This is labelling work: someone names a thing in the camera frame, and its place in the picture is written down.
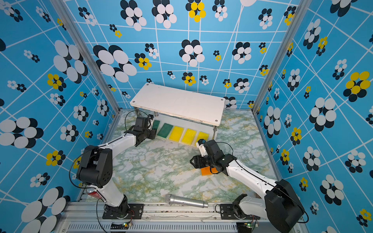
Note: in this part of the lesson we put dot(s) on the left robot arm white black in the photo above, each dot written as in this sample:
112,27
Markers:
96,166

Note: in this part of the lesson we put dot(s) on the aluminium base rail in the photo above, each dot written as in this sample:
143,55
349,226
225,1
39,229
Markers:
85,217

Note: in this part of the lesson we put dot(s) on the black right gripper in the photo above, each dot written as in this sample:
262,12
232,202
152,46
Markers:
198,160

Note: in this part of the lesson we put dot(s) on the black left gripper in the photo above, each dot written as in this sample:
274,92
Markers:
153,132

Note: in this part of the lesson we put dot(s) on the aluminium frame post right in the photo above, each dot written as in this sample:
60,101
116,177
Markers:
299,16

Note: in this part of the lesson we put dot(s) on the white two-tier shelf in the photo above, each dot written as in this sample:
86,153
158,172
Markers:
190,110

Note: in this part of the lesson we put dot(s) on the silver microphone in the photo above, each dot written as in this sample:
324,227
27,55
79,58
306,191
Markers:
173,199

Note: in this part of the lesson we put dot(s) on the red soda can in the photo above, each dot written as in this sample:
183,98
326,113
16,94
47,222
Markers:
91,191

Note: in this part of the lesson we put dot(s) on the yellow sponge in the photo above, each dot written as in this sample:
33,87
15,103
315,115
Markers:
188,137
176,133
201,135

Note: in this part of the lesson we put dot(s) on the orange sponge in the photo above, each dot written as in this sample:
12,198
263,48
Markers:
208,171

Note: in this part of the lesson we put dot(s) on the green sponge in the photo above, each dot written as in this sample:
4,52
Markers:
165,130
156,124

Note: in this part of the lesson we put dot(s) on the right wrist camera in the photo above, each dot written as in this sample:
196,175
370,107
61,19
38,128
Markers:
200,145

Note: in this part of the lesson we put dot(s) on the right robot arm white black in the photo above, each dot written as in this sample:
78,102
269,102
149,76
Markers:
277,200

